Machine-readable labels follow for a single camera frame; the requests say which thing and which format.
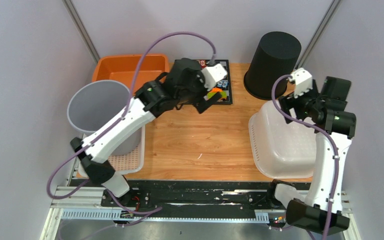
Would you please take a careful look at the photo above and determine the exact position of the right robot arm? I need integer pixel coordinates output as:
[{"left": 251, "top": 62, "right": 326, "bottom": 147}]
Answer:
[{"left": 265, "top": 69, "right": 357, "bottom": 239}]

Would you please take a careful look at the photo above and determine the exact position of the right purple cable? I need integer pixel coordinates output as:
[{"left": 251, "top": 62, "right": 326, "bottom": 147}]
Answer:
[{"left": 271, "top": 74, "right": 340, "bottom": 240}]

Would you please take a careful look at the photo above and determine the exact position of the black white chessboard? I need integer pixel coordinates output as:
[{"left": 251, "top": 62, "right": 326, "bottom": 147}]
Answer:
[{"left": 204, "top": 59, "right": 233, "bottom": 105}]

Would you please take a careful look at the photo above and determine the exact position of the red toy block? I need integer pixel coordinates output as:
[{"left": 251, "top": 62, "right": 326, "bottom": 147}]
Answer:
[{"left": 197, "top": 60, "right": 207, "bottom": 68}]

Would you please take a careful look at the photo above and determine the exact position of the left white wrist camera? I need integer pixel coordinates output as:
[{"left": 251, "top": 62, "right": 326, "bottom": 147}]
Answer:
[{"left": 201, "top": 63, "right": 228, "bottom": 92}]

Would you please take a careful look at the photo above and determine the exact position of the left aluminium frame post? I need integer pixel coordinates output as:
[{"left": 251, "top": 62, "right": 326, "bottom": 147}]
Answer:
[{"left": 62, "top": 0, "right": 100, "bottom": 63}]

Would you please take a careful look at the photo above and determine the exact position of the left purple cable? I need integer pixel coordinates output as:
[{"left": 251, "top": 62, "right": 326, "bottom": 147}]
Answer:
[{"left": 47, "top": 31, "right": 217, "bottom": 201}]

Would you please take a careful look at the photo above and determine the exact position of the large white plastic tub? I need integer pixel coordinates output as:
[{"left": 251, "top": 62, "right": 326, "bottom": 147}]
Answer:
[{"left": 248, "top": 100, "right": 316, "bottom": 179}]

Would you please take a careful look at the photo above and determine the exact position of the black ribbed bin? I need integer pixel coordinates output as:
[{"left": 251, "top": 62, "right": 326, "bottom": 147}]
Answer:
[{"left": 243, "top": 31, "right": 302, "bottom": 100}]

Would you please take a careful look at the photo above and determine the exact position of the grey bin black liner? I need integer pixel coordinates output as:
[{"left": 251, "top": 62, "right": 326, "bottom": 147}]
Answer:
[{"left": 66, "top": 80, "right": 141, "bottom": 156}]

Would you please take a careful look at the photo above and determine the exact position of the orange plastic tub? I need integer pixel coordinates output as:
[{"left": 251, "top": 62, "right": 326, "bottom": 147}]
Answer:
[{"left": 91, "top": 54, "right": 170, "bottom": 91}]

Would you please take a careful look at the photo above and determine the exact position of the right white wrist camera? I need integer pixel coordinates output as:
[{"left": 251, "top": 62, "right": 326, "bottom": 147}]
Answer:
[{"left": 288, "top": 67, "right": 313, "bottom": 99}]

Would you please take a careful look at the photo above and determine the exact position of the purple cable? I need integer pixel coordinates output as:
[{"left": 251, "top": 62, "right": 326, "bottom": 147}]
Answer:
[
  {"left": 47, "top": 31, "right": 217, "bottom": 201},
  {"left": 271, "top": 74, "right": 340, "bottom": 240}
]

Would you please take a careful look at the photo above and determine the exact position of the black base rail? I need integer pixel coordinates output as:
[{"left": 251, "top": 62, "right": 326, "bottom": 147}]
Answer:
[{"left": 49, "top": 178, "right": 352, "bottom": 224}]

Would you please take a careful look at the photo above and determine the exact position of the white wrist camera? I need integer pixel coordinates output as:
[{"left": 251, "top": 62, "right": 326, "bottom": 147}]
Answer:
[
  {"left": 288, "top": 67, "right": 313, "bottom": 99},
  {"left": 201, "top": 63, "right": 228, "bottom": 92}
]

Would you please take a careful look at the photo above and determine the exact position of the orange green toy burger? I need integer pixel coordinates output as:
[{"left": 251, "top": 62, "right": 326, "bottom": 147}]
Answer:
[{"left": 206, "top": 87, "right": 229, "bottom": 102}]

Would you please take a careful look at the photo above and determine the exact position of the white perforated basket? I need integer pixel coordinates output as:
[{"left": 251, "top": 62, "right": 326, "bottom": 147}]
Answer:
[{"left": 77, "top": 125, "right": 146, "bottom": 178}]

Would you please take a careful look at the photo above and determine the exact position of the aluminium frame post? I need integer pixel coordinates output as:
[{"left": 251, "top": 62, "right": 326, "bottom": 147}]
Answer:
[
  {"left": 62, "top": 0, "right": 100, "bottom": 63},
  {"left": 295, "top": 0, "right": 342, "bottom": 69}
]

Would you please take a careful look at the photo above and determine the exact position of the blue toy block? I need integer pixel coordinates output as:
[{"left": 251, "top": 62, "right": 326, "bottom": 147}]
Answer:
[{"left": 216, "top": 79, "right": 229, "bottom": 91}]

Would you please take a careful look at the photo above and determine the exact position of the right aluminium frame post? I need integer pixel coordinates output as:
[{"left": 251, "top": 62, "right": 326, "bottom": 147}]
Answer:
[{"left": 295, "top": 0, "right": 342, "bottom": 69}]

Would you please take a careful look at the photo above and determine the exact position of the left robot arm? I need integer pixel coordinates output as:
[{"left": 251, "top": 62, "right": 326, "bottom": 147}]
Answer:
[{"left": 70, "top": 58, "right": 228, "bottom": 207}]

